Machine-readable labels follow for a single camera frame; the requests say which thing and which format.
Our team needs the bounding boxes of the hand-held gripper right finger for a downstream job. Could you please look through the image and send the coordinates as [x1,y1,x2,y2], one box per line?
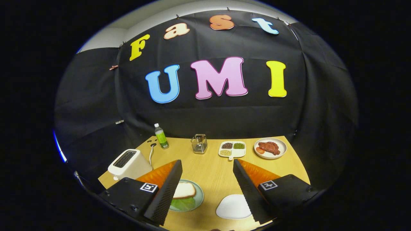
[233,158,321,225]

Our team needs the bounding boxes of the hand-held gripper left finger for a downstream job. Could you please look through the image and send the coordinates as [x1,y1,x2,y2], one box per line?
[99,159,183,226]

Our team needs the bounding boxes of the green lettuce leaf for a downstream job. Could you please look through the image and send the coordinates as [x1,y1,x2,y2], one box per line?
[170,196,196,211]

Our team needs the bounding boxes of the brown crust toast slice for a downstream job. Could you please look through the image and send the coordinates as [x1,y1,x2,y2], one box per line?
[172,182,197,199]

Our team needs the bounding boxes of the white square plate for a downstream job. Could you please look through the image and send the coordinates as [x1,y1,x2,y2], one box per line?
[215,194,252,220]

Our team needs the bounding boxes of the pale green round plate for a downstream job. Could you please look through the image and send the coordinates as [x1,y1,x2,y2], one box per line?
[169,179,205,212]

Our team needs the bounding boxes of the white divided dish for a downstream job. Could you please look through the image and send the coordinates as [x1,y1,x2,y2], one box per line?
[218,141,246,160]

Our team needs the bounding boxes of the white toaster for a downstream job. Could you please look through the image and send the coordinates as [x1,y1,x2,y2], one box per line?
[108,149,153,181]

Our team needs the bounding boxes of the brown steak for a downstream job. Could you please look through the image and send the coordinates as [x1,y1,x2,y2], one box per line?
[258,141,281,156]

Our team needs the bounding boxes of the round white plate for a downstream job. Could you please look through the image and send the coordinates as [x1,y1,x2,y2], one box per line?
[254,138,287,160]

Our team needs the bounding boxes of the green label plastic bottle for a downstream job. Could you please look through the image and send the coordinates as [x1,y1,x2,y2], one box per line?
[154,123,170,150]

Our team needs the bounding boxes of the black backdrop cloth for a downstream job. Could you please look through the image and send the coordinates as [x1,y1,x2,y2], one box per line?
[54,10,358,193]

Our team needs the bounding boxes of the bright screen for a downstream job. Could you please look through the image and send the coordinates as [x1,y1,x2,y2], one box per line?
[53,130,68,163]

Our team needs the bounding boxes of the metal wire utensil holder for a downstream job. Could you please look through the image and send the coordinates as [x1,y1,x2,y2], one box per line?
[191,134,208,154]

